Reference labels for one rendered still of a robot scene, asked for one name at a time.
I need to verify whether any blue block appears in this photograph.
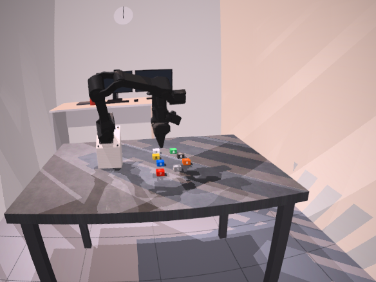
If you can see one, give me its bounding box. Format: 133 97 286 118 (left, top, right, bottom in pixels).
156 160 164 167

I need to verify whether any red block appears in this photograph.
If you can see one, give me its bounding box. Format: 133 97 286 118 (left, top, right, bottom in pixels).
156 169 164 176

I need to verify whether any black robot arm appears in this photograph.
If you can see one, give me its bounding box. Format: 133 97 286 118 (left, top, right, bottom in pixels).
88 70 186 144

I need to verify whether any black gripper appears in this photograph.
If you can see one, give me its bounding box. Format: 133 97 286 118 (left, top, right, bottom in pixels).
151 106 171 148

